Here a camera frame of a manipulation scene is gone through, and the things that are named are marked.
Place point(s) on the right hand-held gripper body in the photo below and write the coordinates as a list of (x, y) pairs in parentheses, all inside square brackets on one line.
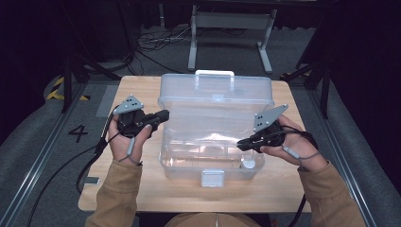
[(268, 118)]

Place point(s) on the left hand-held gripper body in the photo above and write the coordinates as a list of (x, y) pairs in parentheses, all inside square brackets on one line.
[(130, 119)]

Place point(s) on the small white-capped bottle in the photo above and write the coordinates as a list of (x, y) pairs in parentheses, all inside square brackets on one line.
[(249, 164)]

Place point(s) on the clear plastic storage box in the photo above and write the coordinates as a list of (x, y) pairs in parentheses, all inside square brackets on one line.
[(214, 126)]

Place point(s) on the person's left hand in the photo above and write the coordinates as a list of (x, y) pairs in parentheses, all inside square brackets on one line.
[(124, 146)]

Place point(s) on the person's right hand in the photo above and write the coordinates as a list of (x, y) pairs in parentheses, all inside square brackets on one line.
[(299, 142)]

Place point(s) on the black tripod stand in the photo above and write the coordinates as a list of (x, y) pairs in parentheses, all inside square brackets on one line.
[(67, 82), (318, 75)]

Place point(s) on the yellow black hazard tape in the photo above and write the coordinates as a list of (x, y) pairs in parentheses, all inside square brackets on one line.
[(56, 84)]

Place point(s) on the person's tan-clothed torso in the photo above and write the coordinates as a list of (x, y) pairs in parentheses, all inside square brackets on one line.
[(214, 220)]

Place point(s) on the aluminium floor rail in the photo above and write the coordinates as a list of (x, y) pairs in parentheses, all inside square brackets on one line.
[(346, 176), (38, 157)]

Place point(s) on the grey metal table frame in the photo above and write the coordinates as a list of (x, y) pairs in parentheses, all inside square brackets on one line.
[(231, 21)]

